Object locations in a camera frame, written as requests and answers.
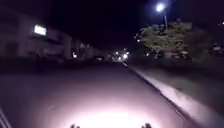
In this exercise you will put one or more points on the pale concrete pavement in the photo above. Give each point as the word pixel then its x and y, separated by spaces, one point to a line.
pixel 190 96

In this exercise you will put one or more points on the street lamp pole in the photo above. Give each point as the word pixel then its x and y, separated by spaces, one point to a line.
pixel 165 20

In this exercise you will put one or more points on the dark asphalt road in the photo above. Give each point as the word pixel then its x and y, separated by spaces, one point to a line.
pixel 86 93

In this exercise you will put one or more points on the green leafy tree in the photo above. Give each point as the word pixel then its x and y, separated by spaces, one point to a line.
pixel 163 41

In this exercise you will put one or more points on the row of pale buildings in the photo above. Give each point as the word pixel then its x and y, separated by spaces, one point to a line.
pixel 40 45

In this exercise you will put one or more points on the robot's own part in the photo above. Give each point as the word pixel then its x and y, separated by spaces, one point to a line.
pixel 146 126
pixel 74 126

